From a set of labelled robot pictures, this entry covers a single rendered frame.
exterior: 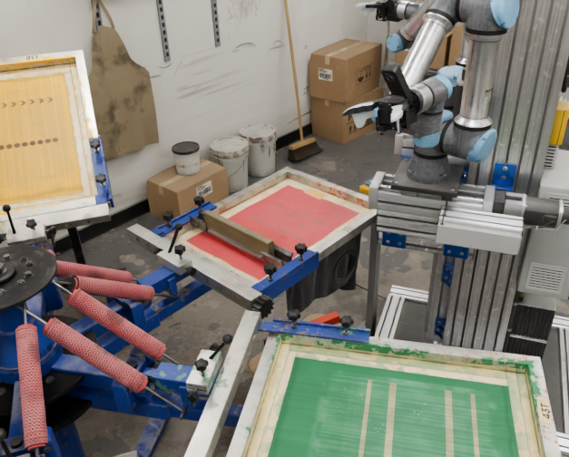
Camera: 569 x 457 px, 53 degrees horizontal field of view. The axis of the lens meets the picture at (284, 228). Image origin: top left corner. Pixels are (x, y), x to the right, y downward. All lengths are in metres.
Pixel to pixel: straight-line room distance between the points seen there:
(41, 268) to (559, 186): 1.69
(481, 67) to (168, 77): 2.89
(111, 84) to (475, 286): 2.67
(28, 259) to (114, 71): 2.47
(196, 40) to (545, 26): 2.92
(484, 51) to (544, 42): 0.29
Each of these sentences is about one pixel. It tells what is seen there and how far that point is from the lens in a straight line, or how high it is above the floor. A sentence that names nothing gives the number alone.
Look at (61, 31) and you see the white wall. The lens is 3.88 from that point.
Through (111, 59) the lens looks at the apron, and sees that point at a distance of 4.02.
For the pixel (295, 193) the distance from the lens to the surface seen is 2.59.
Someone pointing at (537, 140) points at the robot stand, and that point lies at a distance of 2.19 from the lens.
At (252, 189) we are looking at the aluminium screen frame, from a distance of 2.57.
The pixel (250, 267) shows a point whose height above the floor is 0.95.
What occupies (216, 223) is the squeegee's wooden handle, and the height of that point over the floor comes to 1.04.
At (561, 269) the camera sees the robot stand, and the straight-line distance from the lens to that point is 2.37.
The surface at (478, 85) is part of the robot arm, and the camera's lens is 1.87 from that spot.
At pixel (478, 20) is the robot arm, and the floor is 1.81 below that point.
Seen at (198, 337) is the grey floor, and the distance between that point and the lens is 3.29.
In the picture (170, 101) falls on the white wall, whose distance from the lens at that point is 4.41.
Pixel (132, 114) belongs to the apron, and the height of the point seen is 0.81.
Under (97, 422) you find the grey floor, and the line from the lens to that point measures 3.01.
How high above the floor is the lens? 2.19
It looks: 32 degrees down
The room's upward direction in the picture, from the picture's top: 2 degrees counter-clockwise
